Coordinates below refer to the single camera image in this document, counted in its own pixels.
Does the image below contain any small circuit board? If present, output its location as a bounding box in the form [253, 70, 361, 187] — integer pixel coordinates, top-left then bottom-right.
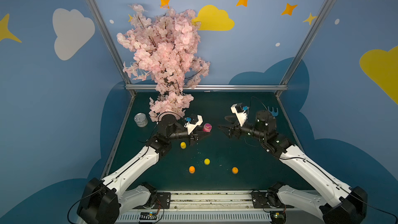
[138, 212, 158, 223]

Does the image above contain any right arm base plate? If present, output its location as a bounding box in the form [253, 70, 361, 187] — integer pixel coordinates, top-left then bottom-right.
[250, 190, 294, 208]

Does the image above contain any aluminium frame right post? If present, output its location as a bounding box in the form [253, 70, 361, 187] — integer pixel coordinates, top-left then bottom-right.
[275, 0, 337, 99]

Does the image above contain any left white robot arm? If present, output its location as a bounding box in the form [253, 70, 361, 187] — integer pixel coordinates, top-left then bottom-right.
[75, 112, 212, 224]

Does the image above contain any aluminium frame post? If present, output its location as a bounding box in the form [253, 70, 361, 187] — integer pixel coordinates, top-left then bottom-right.
[85, 0, 131, 86]
[275, 0, 337, 99]

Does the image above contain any blue garden fork toy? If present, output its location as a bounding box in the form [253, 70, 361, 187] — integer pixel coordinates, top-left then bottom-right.
[267, 106, 279, 117]

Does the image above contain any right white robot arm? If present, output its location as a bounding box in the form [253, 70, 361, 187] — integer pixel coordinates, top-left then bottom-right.
[218, 110, 370, 224]

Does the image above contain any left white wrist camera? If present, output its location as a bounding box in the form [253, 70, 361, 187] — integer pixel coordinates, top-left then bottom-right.
[184, 115, 203, 135]

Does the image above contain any aluminium front rail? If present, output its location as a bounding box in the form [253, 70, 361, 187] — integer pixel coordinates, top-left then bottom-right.
[76, 189, 346, 224]

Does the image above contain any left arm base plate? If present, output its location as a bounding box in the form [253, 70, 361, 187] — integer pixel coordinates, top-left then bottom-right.
[134, 192, 171, 209]

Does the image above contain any aluminium frame left post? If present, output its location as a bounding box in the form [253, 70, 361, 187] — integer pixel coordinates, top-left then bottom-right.
[85, 0, 131, 86]

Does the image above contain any pink cherry blossom tree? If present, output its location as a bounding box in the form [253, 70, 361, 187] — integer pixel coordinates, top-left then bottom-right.
[117, 4, 210, 122]

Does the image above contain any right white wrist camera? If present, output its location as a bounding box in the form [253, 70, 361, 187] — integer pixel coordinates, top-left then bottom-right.
[231, 103, 249, 127]

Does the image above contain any magenta paint jar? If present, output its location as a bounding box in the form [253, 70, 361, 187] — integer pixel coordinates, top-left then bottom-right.
[203, 123, 212, 132]

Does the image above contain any aluminium frame back bar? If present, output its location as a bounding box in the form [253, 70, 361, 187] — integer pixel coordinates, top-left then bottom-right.
[125, 84, 288, 91]

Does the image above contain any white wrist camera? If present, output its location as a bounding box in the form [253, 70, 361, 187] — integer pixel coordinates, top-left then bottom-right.
[184, 115, 203, 135]
[231, 103, 249, 127]

